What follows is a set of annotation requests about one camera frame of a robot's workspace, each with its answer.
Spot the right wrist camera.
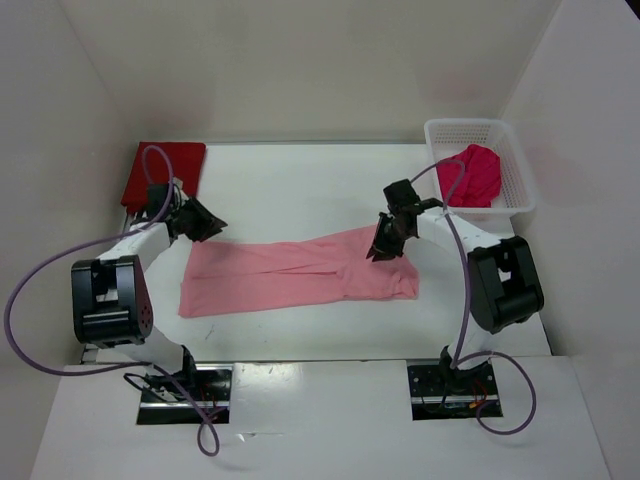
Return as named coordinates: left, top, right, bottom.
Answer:
left=383, top=179, right=421, bottom=214

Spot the dark red t shirt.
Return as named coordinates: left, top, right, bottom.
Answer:
left=121, top=142, right=206, bottom=215

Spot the crimson t shirt in basket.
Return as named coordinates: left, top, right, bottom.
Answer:
left=436, top=144, right=502, bottom=208

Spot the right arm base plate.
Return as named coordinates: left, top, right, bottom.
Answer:
left=406, top=360, right=503, bottom=421

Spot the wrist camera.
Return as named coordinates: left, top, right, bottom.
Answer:
left=145, top=180, right=184, bottom=218
left=383, top=179, right=421, bottom=214

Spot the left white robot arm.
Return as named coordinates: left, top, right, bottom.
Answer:
left=71, top=197, right=227, bottom=400

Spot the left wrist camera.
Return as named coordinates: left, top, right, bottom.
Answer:
left=145, top=180, right=184, bottom=218

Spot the pink t shirt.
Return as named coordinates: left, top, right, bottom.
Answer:
left=178, top=226, right=420, bottom=318

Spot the white plastic basket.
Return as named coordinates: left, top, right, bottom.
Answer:
left=424, top=118, right=535, bottom=221

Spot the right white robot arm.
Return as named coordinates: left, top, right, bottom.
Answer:
left=367, top=207, right=544, bottom=393

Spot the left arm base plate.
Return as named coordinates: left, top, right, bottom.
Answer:
left=125, top=365, right=233, bottom=426

